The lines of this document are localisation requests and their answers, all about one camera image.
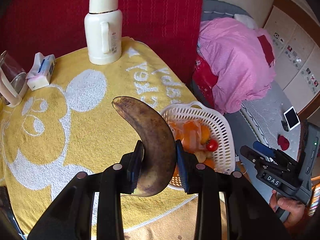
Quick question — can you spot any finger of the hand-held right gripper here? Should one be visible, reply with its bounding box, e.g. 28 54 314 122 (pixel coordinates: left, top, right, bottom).
240 145 263 165
252 141 277 158

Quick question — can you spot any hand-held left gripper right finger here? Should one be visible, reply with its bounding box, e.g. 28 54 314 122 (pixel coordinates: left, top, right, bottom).
175 140 292 240

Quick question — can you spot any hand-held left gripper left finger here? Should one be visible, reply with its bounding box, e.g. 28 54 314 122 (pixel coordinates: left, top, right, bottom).
27 140 145 240

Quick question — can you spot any brown round fruit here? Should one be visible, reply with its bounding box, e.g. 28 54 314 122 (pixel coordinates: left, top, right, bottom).
194 150 207 162

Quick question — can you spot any brown ripe banana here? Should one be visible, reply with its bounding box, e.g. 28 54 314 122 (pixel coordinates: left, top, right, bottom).
111 96 177 197

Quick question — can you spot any orange plastic-wrapped packet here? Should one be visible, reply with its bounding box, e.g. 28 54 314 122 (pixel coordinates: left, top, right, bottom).
168 120 203 150

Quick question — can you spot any red cherry tomato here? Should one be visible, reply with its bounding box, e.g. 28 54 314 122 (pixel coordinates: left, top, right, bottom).
205 139 219 152

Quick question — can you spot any white plastic basket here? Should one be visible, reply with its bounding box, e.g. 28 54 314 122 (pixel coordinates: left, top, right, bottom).
159 101 237 190

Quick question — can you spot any person's right hand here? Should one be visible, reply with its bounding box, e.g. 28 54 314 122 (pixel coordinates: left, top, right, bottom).
269 189 313 228

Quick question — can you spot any small red cloth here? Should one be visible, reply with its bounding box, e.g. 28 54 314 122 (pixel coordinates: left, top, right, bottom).
277 135 290 150

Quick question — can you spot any grey bed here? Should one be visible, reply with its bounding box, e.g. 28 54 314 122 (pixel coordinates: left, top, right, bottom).
191 0 309 160

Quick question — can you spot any white tablet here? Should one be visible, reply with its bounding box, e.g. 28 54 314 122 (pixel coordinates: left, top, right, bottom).
284 106 300 131

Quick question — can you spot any yellow printed towel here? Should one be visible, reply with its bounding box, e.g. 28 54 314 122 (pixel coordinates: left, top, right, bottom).
0 36 200 238

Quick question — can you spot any red floral quilt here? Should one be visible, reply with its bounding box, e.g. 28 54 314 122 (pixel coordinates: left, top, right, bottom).
192 55 220 110

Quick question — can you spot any pink blanket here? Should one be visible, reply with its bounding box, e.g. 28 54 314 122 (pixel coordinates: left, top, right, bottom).
197 18 277 113

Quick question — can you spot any red cloth patch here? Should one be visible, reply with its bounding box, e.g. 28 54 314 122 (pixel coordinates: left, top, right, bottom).
257 35 275 67

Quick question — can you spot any wooden wardrobe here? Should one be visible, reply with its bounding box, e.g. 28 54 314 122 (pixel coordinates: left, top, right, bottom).
262 0 320 115

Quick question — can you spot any tissue pack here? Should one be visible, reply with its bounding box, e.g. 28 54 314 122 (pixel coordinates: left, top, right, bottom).
26 52 56 91

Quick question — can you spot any white pillow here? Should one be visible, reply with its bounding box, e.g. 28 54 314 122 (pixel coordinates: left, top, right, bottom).
234 13 259 29

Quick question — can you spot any cream thermos jug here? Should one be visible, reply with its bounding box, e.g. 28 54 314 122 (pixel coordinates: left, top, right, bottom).
84 0 122 65

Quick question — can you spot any red cloth backdrop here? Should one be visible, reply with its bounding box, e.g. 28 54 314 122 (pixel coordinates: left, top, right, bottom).
0 0 205 100

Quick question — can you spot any glass kettle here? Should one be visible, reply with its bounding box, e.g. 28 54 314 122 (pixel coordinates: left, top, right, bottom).
0 50 28 108

